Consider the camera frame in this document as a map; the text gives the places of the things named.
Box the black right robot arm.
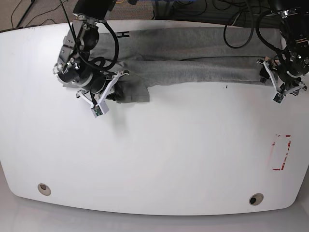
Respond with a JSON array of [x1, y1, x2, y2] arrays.
[[53, 0, 129, 117]]

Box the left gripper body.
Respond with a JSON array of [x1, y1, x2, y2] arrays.
[[257, 57, 308, 97]]

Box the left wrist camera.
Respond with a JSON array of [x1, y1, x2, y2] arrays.
[[273, 93, 286, 104]]

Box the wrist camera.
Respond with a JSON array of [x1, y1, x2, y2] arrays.
[[91, 102, 109, 118], [273, 93, 286, 104]]

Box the table grommet hole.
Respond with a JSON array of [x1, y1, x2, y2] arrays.
[[38, 183, 51, 196], [249, 193, 264, 206]]

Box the grey t-shirt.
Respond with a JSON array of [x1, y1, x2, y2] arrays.
[[63, 28, 288, 104]]

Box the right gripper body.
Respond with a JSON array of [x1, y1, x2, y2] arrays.
[[76, 70, 129, 110]]

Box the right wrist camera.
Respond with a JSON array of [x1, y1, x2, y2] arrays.
[[91, 102, 109, 118]]

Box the red tape rectangle marking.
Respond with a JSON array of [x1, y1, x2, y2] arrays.
[[270, 134, 292, 171]]

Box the left table grommet hole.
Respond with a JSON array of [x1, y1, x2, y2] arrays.
[[38, 183, 51, 196]]

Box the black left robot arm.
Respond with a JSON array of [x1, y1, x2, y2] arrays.
[[255, 0, 309, 104]]

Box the right table grommet hole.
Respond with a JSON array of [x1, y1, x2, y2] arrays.
[[249, 193, 264, 206]]

